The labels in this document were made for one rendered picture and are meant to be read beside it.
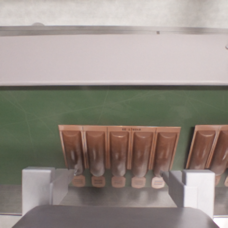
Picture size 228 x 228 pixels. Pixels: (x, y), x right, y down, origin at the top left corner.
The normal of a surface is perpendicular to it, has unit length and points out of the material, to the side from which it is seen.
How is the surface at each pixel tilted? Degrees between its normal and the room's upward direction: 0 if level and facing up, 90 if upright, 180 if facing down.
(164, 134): 90
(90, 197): 90
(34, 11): 0
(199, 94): 2
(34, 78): 90
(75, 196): 90
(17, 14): 0
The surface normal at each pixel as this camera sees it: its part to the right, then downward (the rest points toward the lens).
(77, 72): -0.02, -0.73
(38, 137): -0.03, 0.69
